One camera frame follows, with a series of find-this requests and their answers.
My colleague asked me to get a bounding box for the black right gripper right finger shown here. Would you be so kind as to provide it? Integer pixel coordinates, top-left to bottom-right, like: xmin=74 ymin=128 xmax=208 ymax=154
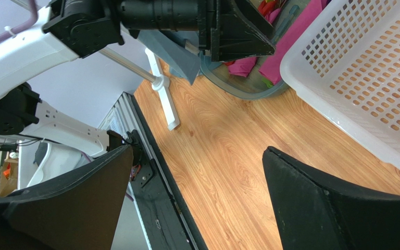
xmin=262 ymin=146 xmax=400 ymax=249

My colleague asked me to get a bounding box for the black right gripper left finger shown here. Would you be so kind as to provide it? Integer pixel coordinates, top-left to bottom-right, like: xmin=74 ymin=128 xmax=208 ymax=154
xmin=0 ymin=146 xmax=133 ymax=249

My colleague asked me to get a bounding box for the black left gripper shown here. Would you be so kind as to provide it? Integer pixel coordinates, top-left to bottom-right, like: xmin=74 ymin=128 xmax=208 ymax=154
xmin=197 ymin=0 xmax=276 ymax=62

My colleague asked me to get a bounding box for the magenta paper napkin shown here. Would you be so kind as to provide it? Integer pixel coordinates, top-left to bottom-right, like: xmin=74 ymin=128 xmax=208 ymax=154
xmin=259 ymin=0 xmax=328 ymax=85

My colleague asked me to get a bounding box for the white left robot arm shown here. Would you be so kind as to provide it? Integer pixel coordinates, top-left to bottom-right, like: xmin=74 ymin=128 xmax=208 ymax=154
xmin=0 ymin=1 xmax=275 ymax=158

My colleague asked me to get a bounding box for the red utensil sleeve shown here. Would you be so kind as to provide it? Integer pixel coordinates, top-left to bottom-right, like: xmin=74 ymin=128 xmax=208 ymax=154
xmin=257 ymin=0 xmax=286 ymax=16

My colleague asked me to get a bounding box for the pink utensil sleeve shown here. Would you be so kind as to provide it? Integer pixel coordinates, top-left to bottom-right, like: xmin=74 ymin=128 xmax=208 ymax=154
xmin=226 ymin=57 xmax=257 ymax=78

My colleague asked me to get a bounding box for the grey-green plastic tub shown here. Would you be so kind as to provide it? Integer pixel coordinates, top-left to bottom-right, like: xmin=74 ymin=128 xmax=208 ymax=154
xmin=199 ymin=0 xmax=311 ymax=101

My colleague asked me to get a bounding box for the blue-grey cloth garment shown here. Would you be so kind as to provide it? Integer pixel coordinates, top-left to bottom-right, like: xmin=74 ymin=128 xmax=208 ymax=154
xmin=138 ymin=30 xmax=201 ymax=84

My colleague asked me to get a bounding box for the white clothes rack foot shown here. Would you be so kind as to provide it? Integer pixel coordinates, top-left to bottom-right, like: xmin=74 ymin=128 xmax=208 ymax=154
xmin=145 ymin=48 xmax=180 ymax=131

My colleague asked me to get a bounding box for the white perforated plastic basket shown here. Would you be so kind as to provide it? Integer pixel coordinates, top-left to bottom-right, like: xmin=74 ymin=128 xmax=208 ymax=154
xmin=280 ymin=1 xmax=400 ymax=170

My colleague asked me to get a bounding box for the silver clothes rack pole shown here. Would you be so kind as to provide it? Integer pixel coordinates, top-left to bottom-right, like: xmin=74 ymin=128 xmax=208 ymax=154
xmin=99 ymin=47 xmax=158 ymax=84

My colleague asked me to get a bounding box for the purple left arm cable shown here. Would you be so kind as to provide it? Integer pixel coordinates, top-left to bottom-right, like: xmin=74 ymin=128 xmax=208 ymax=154
xmin=0 ymin=0 xmax=38 ymax=56

